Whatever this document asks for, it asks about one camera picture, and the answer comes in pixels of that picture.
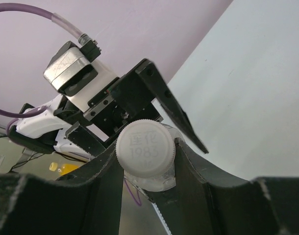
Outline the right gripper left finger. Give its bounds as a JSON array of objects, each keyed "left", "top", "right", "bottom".
[{"left": 0, "top": 145, "right": 124, "bottom": 235}]

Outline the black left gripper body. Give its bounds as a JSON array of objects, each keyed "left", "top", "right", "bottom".
[{"left": 54, "top": 73, "right": 162, "bottom": 144}]

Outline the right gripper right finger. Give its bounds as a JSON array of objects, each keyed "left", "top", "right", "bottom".
[{"left": 147, "top": 139, "right": 299, "bottom": 235}]

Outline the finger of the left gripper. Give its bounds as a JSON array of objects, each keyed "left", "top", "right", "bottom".
[
  {"left": 135, "top": 59, "right": 209, "bottom": 154},
  {"left": 66, "top": 121, "right": 107, "bottom": 157}
]

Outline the white ribbed bottle cap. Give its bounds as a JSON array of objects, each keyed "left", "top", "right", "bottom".
[{"left": 115, "top": 119, "right": 175, "bottom": 178}]

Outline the small clear bottle white cap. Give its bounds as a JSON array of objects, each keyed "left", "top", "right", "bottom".
[{"left": 124, "top": 123, "right": 183, "bottom": 192}]

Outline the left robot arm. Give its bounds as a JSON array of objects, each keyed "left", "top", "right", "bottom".
[{"left": 9, "top": 59, "right": 208, "bottom": 156}]

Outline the yellow bottle in background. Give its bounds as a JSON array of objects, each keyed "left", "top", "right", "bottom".
[{"left": 49, "top": 162, "right": 79, "bottom": 176}]

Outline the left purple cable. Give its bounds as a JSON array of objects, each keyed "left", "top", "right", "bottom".
[{"left": 0, "top": 4, "right": 88, "bottom": 134}]

